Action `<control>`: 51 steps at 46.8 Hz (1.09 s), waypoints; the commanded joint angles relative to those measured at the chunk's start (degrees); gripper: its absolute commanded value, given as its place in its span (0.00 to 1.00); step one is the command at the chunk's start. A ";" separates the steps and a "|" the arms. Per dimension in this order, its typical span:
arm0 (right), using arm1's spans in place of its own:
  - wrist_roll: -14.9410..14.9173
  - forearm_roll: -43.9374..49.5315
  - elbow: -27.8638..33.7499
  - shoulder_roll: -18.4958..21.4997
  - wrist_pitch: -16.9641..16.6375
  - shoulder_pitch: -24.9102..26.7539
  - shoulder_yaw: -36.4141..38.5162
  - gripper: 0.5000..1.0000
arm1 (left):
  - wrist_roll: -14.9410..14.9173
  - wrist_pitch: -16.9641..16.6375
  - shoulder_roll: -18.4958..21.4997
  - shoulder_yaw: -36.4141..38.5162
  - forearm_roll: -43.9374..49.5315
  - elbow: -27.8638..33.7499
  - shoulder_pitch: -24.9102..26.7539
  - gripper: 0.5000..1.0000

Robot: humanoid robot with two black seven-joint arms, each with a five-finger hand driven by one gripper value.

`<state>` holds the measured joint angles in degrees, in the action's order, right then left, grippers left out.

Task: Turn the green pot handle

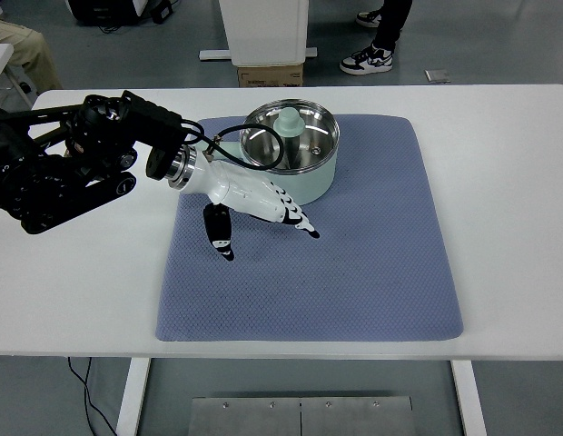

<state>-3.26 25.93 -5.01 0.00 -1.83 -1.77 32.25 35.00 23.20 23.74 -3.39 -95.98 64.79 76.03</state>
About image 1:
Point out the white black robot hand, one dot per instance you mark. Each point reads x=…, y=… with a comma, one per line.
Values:
x=249, y=195

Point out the glass lid with green knob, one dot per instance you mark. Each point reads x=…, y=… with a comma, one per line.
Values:
x=288, y=122

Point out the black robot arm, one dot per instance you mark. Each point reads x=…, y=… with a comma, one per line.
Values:
x=45, y=181

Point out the blue textured mat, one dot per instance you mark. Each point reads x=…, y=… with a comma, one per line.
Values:
x=309, y=290

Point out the brown cardboard box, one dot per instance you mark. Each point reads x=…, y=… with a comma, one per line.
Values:
x=270, y=76

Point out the small black box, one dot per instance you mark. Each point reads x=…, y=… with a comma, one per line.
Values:
x=162, y=11

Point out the person in black trousers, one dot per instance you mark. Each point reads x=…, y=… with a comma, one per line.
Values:
x=390, y=27

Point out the small grey floor plate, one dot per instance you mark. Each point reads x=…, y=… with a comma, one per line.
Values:
x=437, y=76

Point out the white table leg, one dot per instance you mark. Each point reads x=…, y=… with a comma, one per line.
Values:
x=470, y=399
x=131, y=395

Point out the black and white equipment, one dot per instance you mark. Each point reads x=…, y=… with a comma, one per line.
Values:
x=100, y=11

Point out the person in beige trousers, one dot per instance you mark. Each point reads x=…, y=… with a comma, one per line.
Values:
x=32, y=54

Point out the white pedestal with base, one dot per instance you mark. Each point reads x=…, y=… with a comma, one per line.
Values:
x=263, y=32

